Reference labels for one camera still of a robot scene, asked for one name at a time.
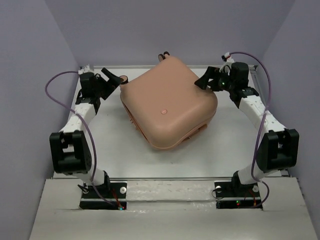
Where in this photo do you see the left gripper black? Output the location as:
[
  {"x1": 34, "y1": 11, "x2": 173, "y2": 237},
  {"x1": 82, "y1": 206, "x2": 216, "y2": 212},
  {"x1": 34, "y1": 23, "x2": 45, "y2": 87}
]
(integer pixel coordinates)
[{"x1": 94, "y1": 68, "x2": 124, "y2": 100}]

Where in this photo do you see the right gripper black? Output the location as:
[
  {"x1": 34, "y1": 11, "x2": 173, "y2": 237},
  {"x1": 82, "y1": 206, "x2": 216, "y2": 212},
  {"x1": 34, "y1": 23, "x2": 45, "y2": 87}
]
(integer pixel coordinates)
[{"x1": 194, "y1": 66, "x2": 236, "y2": 93}]

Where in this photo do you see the pink hard-shell suitcase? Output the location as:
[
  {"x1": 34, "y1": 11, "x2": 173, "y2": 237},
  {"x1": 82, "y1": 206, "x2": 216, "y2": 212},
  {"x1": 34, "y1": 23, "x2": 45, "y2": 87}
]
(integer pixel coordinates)
[{"x1": 120, "y1": 51, "x2": 218, "y2": 150}]

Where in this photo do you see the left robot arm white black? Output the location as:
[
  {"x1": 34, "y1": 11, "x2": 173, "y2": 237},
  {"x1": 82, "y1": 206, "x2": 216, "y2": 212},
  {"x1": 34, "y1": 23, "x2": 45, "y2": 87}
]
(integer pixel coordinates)
[{"x1": 47, "y1": 68, "x2": 128, "y2": 198}]

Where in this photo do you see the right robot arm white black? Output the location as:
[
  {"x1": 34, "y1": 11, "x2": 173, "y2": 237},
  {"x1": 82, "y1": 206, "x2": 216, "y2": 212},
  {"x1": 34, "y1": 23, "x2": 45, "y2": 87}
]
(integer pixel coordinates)
[{"x1": 194, "y1": 62, "x2": 300, "y2": 196}]

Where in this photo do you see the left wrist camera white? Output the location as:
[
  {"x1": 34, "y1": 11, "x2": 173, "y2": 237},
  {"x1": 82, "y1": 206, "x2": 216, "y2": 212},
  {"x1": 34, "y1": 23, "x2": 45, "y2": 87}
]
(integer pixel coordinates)
[{"x1": 78, "y1": 64, "x2": 93, "y2": 75}]

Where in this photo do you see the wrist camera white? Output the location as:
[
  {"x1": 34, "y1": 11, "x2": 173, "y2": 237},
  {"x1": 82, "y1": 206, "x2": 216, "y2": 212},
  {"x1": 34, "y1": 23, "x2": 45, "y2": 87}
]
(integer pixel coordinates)
[
  {"x1": 78, "y1": 64, "x2": 93, "y2": 75},
  {"x1": 219, "y1": 52, "x2": 235, "y2": 74}
]

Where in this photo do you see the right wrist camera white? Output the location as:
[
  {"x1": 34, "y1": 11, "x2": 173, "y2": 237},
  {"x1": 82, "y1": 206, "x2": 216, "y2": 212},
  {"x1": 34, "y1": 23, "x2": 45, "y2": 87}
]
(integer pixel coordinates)
[{"x1": 219, "y1": 52, "x2": 235, "y2": 74}]

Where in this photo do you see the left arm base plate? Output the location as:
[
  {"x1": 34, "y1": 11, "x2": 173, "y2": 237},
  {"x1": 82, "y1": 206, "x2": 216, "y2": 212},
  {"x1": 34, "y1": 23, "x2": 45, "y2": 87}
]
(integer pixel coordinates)
[{"x1": 77, "y1": 180, "x2": 128, "y2": 211}]

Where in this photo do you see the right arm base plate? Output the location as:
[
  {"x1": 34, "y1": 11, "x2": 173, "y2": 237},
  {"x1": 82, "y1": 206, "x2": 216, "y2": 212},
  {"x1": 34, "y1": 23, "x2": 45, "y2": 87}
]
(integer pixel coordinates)
[{"x1": 211, "y1": 181, "x2": 263, "y2": 210}]

